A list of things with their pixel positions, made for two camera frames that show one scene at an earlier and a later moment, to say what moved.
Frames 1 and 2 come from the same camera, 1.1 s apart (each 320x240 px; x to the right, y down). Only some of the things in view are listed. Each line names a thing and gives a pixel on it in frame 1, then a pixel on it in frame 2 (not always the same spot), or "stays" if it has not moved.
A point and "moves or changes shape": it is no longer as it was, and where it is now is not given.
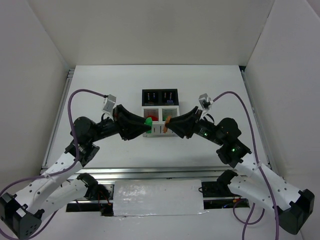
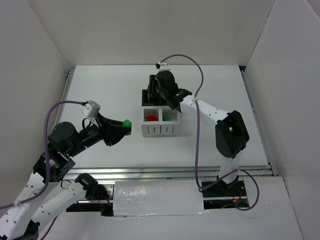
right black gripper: x=192 y=122 → x=152 y=88
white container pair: x=159 y=114 stays
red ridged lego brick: x=154 y=118 stays
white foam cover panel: x=159 y=197 stays
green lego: x=149 y=121 moves or changes shape
